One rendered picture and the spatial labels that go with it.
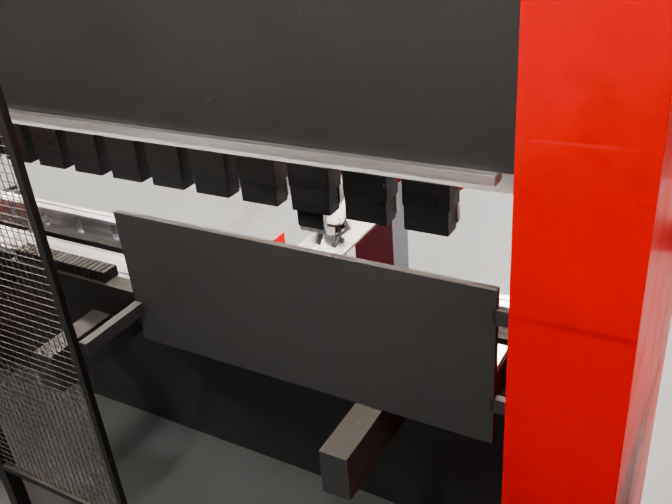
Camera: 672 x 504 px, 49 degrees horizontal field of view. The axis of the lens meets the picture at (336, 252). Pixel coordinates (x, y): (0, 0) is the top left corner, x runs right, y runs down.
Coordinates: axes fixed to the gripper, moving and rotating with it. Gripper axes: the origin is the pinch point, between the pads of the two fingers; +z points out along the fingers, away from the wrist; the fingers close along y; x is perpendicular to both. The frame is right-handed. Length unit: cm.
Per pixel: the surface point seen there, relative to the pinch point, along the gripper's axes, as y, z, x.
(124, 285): -50, 32, -34
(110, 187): -309, -38, 203
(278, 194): -11.7, -9.4, -18.4
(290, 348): 22, 37, -44
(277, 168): -11.3, -16.8, -23.6
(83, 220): -111, 11, -2
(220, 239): 4, 14, -63
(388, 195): 28.7, -13.8, -22.2
